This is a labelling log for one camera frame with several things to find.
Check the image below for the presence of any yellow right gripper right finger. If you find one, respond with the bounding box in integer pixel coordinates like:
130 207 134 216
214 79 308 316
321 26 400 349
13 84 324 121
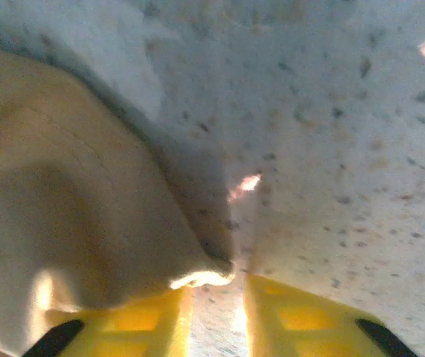
243 274 420 357

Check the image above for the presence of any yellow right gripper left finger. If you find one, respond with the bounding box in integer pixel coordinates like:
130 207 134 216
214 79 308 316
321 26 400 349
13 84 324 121
22 285 195 357

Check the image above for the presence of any tan t-shirt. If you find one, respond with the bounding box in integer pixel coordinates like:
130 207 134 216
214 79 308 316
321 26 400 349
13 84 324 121
0 44 236 357

